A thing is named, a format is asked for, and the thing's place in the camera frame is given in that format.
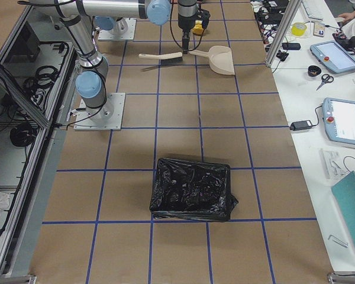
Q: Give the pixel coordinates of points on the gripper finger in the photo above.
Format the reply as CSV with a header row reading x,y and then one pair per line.
x,y
186,42
183,42

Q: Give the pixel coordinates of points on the yellow sponge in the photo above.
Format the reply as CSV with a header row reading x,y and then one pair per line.
x,y
198,29

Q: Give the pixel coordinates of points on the beige hand brush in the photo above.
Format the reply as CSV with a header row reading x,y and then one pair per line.
x,y
164,58

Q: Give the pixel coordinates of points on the beige dustpan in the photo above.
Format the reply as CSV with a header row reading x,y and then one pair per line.
x,y
220,59

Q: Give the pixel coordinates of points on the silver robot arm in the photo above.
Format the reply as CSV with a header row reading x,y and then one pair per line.
x,y
106,23
91,83

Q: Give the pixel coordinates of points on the black lined trash bin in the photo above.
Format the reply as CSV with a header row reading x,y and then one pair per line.
x,y
192,191

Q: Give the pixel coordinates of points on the yellow tape roll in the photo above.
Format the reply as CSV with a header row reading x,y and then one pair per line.
x,y
298,29

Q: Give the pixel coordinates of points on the white keyboard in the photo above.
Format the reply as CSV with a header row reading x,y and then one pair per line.
x,y
311,10

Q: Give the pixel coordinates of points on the small black bowl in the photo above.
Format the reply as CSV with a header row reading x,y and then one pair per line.
x,y
313,71

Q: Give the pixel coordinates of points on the far teach pendant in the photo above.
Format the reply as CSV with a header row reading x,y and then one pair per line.
x,y
335,58

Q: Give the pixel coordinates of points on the teach pendant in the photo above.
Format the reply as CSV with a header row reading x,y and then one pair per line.
x,y
335,58
339,120

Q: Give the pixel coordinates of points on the black scissors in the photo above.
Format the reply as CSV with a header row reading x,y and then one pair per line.
x,y
325,78

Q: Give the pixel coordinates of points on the black power adapter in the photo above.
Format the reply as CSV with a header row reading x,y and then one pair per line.
x,y
300,125

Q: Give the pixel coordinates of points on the seated person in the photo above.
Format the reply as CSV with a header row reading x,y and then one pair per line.
x,y
353,20

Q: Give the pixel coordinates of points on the near teach pendant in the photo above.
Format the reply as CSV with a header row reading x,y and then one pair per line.
x,y
339,120

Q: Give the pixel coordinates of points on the teal folder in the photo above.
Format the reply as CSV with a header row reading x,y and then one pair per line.
x,y
344,193

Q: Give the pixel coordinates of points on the metal hex key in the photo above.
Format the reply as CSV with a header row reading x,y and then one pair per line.
x,y
337,241

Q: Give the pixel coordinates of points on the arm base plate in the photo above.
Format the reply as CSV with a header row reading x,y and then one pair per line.
x,y
108,118
123,30

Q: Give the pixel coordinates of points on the aluminium frame post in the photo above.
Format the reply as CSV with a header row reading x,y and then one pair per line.
x,y
287,18

